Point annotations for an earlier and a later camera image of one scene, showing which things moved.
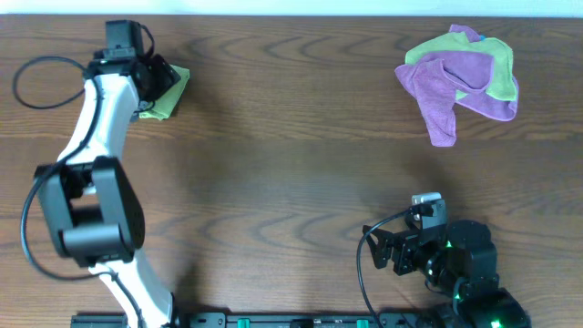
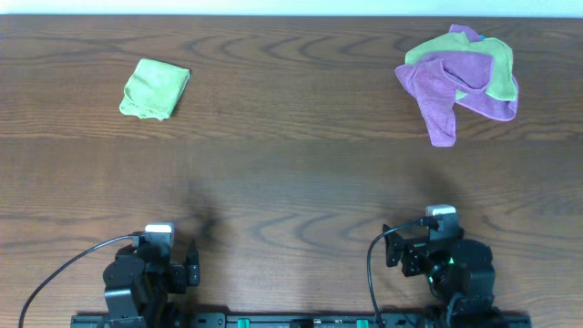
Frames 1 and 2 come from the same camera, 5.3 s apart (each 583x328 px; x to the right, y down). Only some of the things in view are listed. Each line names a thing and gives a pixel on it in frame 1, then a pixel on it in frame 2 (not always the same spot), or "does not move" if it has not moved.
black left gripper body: (163, 77) -> (180, 274)
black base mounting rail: (264, 320) does not move
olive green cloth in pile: (502, 83) does not move
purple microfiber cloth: (435, 78) does not move
